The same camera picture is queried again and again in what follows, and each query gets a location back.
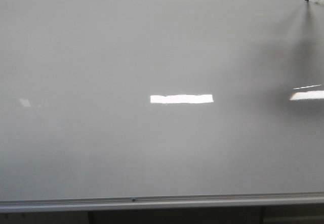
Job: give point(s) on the black whiteboard marker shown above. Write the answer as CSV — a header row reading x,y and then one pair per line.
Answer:
x,y
319,2

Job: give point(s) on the white whiteboard with aluminium frame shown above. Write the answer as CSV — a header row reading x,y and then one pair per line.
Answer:
x,y
142,104

